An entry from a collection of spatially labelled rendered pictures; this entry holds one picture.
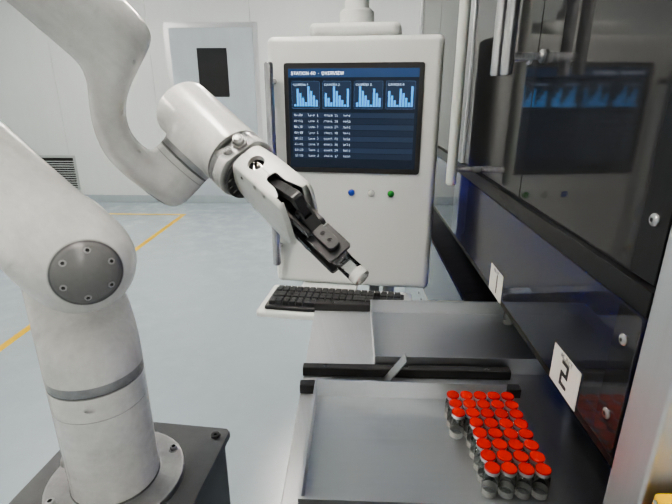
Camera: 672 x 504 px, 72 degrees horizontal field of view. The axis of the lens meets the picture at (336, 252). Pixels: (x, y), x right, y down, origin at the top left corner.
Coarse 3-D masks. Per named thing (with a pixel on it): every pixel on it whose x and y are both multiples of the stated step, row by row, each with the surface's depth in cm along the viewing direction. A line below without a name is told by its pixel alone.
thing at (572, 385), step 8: (560, 352) 68; (552, 360) 70; (560, 360) 68; (568, 360) 65; (552, 368) 70; (560, 368) 68; (576, 368) 63; (552, 376) 70; (568, 376) 65; (576, 376) 63; (568, 384) 65; (576, 384) 63; (568, 392) 65; (576, 392) 63; (568, 400) 65; (576, 400) 63
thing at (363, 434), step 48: (336, 384) 83; (384, 384) 83; (432, 384) 82; (480, 384) 82; (336, 432) 75; (384, 432) 75; (432, 432) 75; (336, 480) 66; (384, 480) 66; (432, 480) 66
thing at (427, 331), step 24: (384, 312) 116; (408, 312) 116; (432, 312) 115; (456, 312) 115; (480, 312) 115; (384, 336) 105; (408, 336) 105; (432, 336) 105; (456, 336) 105; (480, 336) 105; (504, 336) 105; (384, 360) 91; (408, 360) 91; (432, 360) 91; (456, 360) 90; (480, 360) 90; (504, 360) 90; (528, 360) 90
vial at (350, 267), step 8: (344, 256) 52; (336, 264) 53; (344, 264) 52; (352, 264) 52; (360, 264) 52; (344, 272) 52; (352, 272) 51; (360, 272) 51; (368, 272) 52; (352, 280) 52; (360, 280) 52
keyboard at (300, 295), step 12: (276, 288) 146; (288, 288) 143; (300, 288) 143; (312, 288) 143; (324, 288) 143; (276, 300) 135; (288, 300) 135; (300, 300) 135; (312, 300) 135; (324, 300) 137; (336, 300) 135; (348, 300) 135; (360, 300) 135
